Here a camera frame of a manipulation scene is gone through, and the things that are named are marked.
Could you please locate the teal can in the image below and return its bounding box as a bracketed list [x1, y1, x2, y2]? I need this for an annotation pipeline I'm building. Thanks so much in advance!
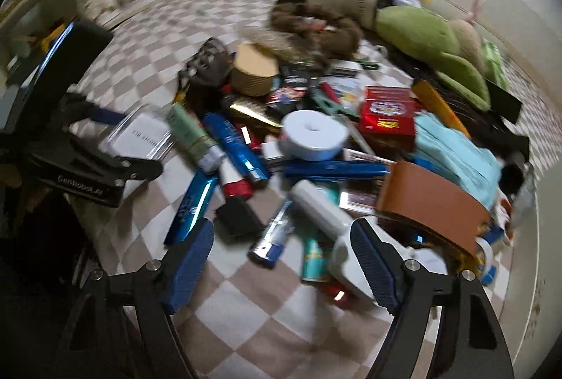
[300, 230, 334, 283]

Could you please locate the green wipes packet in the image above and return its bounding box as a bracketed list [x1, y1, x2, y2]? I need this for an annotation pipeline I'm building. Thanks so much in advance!
[481, 39, 510, 92]

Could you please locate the small black box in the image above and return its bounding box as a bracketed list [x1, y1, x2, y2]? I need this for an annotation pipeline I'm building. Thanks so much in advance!
[485, 76, 523, 125]

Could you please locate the black snack packet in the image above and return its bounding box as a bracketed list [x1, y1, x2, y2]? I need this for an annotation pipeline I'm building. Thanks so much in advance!
[279, 63, 314, 87]

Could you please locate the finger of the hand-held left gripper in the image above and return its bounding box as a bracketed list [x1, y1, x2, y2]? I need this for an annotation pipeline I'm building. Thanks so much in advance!
[61, 135, 164, 183]
[66, 93, 129, 129]

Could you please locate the black knit cloth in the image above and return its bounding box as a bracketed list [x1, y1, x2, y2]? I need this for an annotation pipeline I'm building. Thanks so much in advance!
[421, 72, 530, 162]

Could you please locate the black sponge block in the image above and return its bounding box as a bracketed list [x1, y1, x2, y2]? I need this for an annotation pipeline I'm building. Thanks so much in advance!
[214, 199, 264, 236]

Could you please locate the pink bunny toy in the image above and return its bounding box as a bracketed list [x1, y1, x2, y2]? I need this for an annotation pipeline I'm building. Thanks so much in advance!
[468, 0, 486, 26]

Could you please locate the white round box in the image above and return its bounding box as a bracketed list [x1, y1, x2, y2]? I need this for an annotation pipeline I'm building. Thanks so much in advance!
[281, 110, 349, 162]

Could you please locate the white plastic bottle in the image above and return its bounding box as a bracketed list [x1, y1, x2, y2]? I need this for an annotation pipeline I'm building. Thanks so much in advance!
[290, 179, 354, 239]

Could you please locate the shiny blue tube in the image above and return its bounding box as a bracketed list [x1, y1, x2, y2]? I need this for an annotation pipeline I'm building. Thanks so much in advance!
[202, 112, 269, 187]

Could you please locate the pink card case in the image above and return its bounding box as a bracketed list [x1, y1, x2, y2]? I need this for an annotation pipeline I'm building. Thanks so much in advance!
[340, 190, 383, 213]

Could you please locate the green plastic clip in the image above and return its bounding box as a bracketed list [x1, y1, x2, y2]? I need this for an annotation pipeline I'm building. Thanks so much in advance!
[307, 87, 358, 118]

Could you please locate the white charger plug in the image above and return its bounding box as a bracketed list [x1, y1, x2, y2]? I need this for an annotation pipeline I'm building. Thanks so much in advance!
[261, 142, 286, 166]

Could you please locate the green plush toy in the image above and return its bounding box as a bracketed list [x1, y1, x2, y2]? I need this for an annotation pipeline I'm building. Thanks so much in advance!
[375, 6, 491, 112]

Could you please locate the blue foil packet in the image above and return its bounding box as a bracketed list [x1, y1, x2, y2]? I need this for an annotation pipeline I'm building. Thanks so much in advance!
[164, 172, 219, 247]

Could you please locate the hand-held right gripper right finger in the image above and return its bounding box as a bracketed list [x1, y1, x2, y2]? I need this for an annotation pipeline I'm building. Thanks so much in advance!
[350, 218, 515, 379]

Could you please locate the red and white tube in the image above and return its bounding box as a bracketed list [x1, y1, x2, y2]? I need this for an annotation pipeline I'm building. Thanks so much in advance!
[218, 162, 253, 200]

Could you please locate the white storage container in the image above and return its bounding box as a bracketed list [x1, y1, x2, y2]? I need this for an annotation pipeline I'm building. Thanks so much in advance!
[503, 172, 562, 366]

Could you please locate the beige fuzzy plush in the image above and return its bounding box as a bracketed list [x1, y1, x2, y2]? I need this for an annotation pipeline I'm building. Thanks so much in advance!
[450, 19, 486, 72]

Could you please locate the small red tube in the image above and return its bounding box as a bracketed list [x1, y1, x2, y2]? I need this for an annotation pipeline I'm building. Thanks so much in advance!
[325, 282, 352, 309]

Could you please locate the grey shaggy fur piece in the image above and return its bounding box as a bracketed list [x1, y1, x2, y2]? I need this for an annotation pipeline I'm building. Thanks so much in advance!
[243, 28, 308, 60]

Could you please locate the black cylinder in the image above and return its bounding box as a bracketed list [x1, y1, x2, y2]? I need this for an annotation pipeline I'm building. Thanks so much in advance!
[501, 162, 525, 195]

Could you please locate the long blue case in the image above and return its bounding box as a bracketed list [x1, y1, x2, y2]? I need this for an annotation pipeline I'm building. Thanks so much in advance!
[283, 159, 391, 182]

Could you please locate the clear plastic case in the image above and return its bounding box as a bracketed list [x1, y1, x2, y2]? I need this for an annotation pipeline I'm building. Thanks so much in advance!
[97, 104, 174, 162]

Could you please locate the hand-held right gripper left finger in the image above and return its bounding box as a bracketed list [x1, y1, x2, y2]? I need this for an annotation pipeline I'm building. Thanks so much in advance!
[55, 218, 216, 379]

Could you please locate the red cardboard box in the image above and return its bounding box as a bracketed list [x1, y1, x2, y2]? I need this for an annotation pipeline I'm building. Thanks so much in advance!
[359, 86, 424, 143]

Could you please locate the brown leather wallet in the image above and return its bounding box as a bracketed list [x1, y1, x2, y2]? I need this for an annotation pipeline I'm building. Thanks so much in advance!
[375, 162, 490, 257]

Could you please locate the white tape roll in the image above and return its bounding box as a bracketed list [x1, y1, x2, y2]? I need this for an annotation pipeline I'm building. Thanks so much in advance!
[474, 236, 499, 279]

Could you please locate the black pouch with metal studs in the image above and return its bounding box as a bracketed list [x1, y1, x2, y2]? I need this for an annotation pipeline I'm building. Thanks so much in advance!
[178, 38, 233, 99]

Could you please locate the pale green tube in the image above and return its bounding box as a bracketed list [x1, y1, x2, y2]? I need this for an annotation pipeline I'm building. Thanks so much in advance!
[167, 102, 224, 171]

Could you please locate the gold and black tube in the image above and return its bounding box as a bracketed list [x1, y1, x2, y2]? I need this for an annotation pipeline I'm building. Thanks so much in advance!
[222, 93, 282, 129]

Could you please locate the white plastic device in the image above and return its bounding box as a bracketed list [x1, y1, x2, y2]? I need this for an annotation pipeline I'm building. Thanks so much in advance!
[331, 225, 449, 309]

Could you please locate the stack of blue face masks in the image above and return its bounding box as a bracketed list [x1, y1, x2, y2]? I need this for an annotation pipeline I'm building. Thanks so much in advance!
[413, 113, 503, 208]

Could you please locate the checkered bed blanket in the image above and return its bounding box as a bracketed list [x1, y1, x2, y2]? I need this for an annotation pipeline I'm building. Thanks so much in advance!
[66, 0, 562, 379]

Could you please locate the brown fur wreath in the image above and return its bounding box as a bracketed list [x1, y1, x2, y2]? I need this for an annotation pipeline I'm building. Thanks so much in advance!
[268, 2, 364, 64]

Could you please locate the orange comb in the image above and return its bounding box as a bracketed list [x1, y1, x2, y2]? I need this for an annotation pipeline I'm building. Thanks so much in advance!
[410, 79, 471, 138]

